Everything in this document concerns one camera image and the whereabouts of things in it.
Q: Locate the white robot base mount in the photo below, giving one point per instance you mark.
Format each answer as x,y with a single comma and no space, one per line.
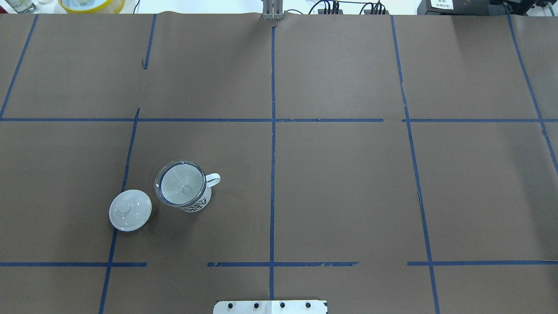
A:
271,307

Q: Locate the black device with label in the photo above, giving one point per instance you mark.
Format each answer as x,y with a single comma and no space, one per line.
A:
462,7

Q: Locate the white enamel mug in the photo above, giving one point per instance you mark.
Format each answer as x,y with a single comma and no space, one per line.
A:
198,202

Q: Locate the yellow rimmed bowl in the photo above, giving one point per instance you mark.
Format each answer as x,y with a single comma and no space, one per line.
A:
92,6

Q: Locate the aluminium frame post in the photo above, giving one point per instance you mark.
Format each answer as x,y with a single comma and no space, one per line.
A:
272,10

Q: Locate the white ceramic lid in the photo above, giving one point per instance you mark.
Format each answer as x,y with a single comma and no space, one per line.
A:
130,210

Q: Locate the clear glass funnel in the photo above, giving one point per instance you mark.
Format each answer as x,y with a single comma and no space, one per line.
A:
170,175

